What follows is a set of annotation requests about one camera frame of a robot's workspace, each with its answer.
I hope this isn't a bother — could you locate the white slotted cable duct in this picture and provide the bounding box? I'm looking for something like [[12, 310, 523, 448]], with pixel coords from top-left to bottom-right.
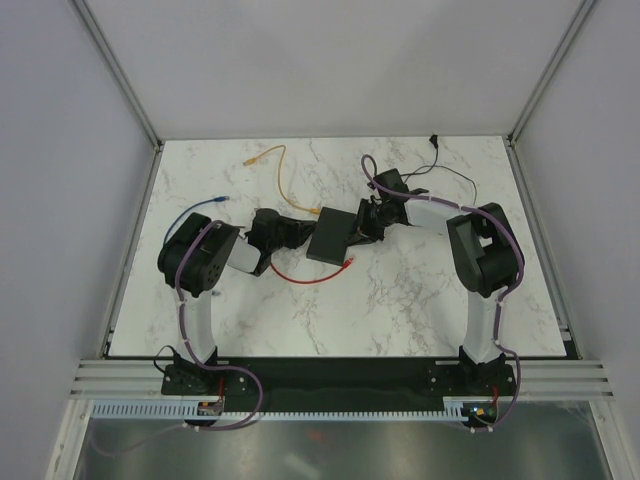
[[89, 397, 492, 422]]

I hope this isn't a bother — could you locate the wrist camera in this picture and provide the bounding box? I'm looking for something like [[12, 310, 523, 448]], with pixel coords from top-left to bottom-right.
[[247, 208, 281, 252], [369, 169, 429, 201]]

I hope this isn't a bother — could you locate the aluminium frame rail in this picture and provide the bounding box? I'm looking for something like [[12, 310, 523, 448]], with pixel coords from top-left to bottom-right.
[[69, 359, 613, 401]]

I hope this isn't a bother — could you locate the blue ethernet cable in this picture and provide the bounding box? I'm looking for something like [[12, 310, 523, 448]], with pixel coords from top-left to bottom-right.
[[163, 195, 232, 296]]

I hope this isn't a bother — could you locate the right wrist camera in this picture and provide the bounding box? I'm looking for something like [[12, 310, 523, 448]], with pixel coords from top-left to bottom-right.
[[369, 169, 429, 201]]

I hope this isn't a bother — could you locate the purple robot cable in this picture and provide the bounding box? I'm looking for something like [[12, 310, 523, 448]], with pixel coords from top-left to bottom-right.
[[87, 222, 266, 457], [360, 155, 526, 435]]

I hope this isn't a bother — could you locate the black network switch box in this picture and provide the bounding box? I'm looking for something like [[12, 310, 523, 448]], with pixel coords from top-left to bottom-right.
[[306, 207, 356, 266]]

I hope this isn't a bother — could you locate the aluminium corner post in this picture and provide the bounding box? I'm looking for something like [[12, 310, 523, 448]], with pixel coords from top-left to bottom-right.
[[504, 0, 601, 149], [69, 0, 166, 151]]

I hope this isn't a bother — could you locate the yellow ethernet cable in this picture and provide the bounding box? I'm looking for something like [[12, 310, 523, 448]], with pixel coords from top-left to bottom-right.
[[241, 144, 322, 216]]

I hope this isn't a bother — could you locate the black power cord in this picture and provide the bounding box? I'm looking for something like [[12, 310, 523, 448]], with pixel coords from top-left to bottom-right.
[[399, 133, 479, 209]]

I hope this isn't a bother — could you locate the red ethernet cable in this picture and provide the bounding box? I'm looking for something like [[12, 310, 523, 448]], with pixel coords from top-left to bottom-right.
[[269, 256, 356, 285]]

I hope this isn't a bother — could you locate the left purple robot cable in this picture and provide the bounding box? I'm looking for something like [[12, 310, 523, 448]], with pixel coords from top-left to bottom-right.
[[87, 222, 266, 457]]

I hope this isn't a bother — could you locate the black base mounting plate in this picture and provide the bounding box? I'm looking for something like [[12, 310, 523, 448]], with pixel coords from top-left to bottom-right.
[[165, 357, 516, 412]]

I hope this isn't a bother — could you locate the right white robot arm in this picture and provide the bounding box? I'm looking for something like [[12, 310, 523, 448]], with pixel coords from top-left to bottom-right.
[[346, 197, 525, 394]]

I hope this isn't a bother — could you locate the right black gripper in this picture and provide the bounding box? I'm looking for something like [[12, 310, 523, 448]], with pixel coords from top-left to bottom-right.
[[344, 199, 392, 247]]

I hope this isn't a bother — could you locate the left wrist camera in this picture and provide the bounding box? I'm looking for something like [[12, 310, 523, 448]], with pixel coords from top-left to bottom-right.
[[247, 208, 281, 252]]

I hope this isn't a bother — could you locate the left aluminium corner post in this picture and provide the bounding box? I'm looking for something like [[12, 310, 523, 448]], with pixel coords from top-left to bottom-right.
[[69, 0, 166, 151]]

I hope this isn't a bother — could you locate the right aluminium corner post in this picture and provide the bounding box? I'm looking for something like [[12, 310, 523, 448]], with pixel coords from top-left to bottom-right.
[[504, 0, 601, 149]]

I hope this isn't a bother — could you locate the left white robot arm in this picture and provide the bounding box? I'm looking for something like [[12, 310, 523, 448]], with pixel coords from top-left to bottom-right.
[[157, 208, 316, 395]]

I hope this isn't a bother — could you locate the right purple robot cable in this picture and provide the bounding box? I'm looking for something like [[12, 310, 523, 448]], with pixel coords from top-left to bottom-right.
[[360, 155, 526, 435]]

